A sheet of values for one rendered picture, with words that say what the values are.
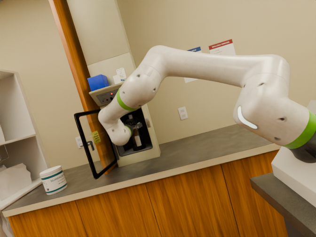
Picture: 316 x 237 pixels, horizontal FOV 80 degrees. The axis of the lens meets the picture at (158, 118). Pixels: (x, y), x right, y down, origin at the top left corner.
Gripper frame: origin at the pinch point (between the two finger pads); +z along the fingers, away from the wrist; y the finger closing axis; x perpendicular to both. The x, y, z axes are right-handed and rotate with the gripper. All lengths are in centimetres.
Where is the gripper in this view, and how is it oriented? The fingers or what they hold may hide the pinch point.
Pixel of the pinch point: (133, 126)
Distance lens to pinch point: 142.9
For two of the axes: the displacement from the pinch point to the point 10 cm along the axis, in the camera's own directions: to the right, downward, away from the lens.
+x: 2.8, 9.6, 1.0
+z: 0.8, -1.3, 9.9
